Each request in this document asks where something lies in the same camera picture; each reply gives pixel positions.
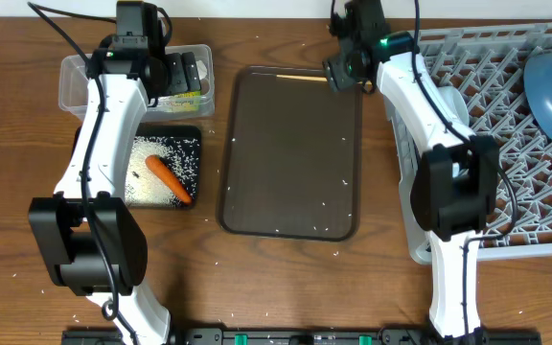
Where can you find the grey dishwasher rack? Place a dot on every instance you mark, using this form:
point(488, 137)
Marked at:
point(485, 65)

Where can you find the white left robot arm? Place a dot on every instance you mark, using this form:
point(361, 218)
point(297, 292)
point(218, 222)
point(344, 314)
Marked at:
point(87, 237)

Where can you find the brown serving tray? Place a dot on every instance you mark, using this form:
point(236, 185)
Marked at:
point(291, 163)

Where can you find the white napkin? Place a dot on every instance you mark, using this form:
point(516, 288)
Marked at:
point(202, 70)

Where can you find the white rice pile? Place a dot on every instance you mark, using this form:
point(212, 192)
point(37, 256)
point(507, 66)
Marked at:
point(179, 154)

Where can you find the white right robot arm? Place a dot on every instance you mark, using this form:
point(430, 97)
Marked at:
point(454, 188)

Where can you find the orange carrot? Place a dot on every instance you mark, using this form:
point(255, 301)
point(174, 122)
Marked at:
point(162, 172)

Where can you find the green snack wrapper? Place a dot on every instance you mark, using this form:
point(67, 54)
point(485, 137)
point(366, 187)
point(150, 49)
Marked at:
point(185, 102)

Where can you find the black rectangular tray bin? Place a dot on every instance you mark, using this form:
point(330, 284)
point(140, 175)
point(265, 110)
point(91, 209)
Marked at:
point(108, 202)

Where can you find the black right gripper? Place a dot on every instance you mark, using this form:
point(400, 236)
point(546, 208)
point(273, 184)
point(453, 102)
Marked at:
point(338, 73)

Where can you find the light blue small bowl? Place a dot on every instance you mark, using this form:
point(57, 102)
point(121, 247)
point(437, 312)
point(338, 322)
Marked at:
point(456, 103)

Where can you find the wooden chopstick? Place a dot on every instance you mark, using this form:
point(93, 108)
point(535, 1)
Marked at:
point(302, 78)

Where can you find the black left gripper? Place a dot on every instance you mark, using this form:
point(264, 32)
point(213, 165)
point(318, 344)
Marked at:
point(183, 73)

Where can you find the clear plastic bin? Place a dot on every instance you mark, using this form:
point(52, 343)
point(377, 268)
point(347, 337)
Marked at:
point(73, 97)

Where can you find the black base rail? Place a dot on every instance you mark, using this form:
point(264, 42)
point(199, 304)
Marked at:
point(388, 336)

